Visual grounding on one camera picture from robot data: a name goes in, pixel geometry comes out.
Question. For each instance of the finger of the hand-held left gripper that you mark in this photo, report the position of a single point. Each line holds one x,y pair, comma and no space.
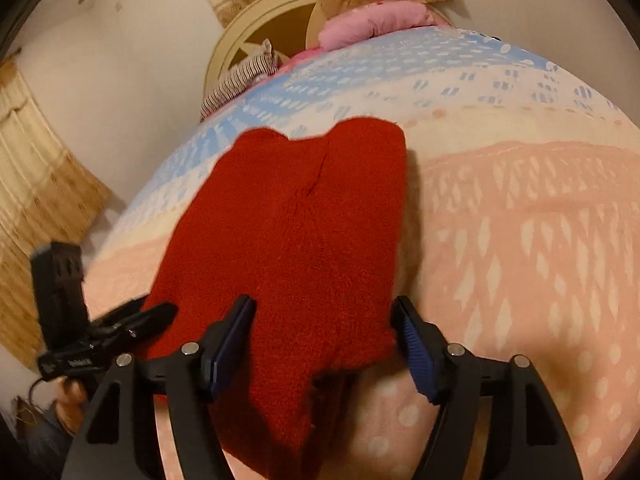
145,320

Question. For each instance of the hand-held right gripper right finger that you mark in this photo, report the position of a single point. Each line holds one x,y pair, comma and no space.
417,350

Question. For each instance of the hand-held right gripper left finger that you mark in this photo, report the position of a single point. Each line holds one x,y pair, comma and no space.
232,345

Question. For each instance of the red knit sweater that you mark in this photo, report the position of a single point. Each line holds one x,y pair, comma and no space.
300,235

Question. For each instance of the person's left hand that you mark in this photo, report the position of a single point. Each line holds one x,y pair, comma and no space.
72,402

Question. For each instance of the dotted pink and blue bedsheet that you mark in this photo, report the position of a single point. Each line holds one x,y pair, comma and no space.
525,235

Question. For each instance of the blue denim pants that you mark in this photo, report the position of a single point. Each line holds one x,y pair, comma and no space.
45,447

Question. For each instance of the striped pillow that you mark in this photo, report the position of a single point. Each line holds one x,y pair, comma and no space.
235,82

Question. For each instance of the pink floral sheet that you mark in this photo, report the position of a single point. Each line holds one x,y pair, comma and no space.
302,56

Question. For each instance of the cream wooden headboard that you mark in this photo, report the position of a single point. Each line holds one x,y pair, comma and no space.
235,35

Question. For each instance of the pink quilt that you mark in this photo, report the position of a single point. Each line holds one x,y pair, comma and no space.
370,22

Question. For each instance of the beige floral wall curtain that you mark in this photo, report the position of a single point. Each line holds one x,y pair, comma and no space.
35,185

